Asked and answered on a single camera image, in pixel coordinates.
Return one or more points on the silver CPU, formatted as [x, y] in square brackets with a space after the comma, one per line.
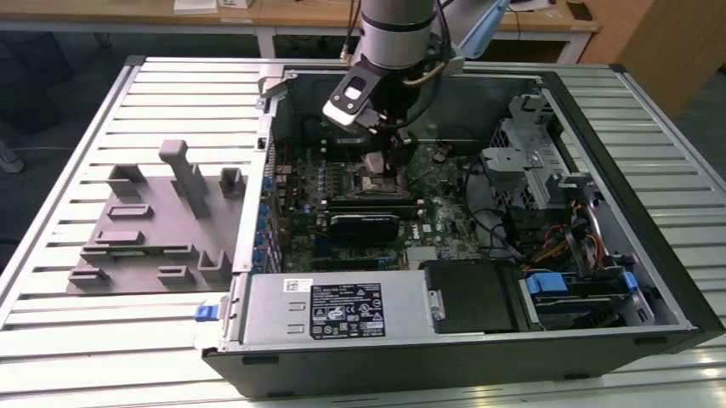
[376, 163]

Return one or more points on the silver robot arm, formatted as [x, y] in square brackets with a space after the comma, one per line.
[397, 34]

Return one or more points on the CPU socket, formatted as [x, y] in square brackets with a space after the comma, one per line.
[381, 187]

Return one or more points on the black RAM slot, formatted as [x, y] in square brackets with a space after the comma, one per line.
[374, 203]
[374, 212]

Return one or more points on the black expansion slot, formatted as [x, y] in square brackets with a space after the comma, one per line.
[352, 263]

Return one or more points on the round silver coin battery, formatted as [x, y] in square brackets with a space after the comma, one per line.
[439, 156]

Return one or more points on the pale blue teach pendant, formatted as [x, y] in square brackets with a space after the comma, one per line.
[483, 30]

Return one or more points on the green motherboard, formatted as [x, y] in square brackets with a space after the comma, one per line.
[449, 225]

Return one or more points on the black graphics card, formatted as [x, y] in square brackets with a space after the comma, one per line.
[364, 227]

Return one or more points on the wooden desk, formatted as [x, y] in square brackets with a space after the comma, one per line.
[284, 19]

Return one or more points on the silver chipset heat sink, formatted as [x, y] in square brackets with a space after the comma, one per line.
[427, 258]

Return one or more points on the black phone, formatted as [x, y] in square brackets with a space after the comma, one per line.
[579, 10]

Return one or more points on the white box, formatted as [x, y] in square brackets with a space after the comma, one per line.
[194, 5]

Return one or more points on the black drive cover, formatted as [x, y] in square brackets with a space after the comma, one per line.
[477, 293]

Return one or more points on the wooden cabinet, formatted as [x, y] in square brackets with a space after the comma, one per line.
[653, 42]

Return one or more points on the silver power supply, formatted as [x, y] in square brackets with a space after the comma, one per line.
[273, 306]

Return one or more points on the disk bay with blue carrier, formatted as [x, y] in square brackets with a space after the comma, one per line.
[568, 297]

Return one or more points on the grey parts rack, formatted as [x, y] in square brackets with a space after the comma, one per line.
[154, 255]

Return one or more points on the green RAM stick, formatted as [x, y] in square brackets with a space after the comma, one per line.
[134, 253]

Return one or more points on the blue case latch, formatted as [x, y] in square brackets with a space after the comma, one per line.
[206, 312]

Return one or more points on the black PC case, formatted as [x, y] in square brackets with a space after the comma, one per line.
[455, 370]

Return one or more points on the black office chair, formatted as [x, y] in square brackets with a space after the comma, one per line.
[29, 76]

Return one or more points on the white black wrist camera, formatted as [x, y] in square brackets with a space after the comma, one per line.
[352, 98]

